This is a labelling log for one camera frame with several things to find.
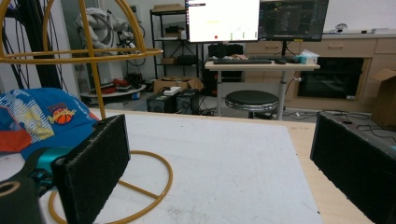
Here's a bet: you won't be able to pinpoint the monitor with dark screen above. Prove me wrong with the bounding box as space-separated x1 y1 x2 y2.
258 0 331 43

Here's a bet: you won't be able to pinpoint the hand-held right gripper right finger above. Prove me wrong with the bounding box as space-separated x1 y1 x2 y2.
309 111 396 224

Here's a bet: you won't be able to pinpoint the tissue box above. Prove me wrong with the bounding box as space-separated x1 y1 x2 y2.
294 49 320 65

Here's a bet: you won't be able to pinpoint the black floor cables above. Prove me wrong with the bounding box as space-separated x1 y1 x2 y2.
281 108 396 141

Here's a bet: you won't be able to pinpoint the monitor with white screen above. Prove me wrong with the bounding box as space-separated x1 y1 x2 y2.
185 0 262 44

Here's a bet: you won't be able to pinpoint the tall cardboard box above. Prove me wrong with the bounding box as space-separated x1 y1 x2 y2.
361 67 396 129

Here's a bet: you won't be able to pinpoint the white robot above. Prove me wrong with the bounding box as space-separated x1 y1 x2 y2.
74 7 140 56

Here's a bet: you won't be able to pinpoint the black keyboard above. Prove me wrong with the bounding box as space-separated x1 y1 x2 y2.
212 58 274 65

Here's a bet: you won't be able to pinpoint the open cardboard box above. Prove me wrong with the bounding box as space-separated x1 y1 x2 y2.
152 76 205 94

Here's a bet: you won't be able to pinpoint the yellow metal wire stand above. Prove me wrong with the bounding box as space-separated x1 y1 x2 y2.
0 0 174 224

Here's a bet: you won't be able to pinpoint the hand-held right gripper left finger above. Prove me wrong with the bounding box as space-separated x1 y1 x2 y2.
50 113 132 224

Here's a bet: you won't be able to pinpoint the blue basketball print cap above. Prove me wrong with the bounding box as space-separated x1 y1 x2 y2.
0 87 101 161

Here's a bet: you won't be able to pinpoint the light wooden cabinet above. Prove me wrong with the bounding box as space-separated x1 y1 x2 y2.
245 32 396 110

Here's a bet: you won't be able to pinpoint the light wooden desk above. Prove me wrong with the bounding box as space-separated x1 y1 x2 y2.
204 60 321 121

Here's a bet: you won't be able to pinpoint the white table mat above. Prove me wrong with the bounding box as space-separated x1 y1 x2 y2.
0 111 325 224

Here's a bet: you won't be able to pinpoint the round black stool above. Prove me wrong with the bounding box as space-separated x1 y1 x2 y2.
224 90 280 119

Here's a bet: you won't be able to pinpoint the black metal shelf rack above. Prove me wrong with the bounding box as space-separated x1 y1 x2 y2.
149 7 205 80

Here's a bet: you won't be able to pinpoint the round white platform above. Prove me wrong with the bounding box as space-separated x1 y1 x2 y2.
79 77 148 101

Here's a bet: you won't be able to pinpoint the black built-in oven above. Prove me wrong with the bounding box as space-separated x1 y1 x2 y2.
297 57 365 101

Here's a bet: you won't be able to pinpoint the black computer case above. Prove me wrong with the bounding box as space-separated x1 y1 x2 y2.
175 89 201 116
146 91 177 114

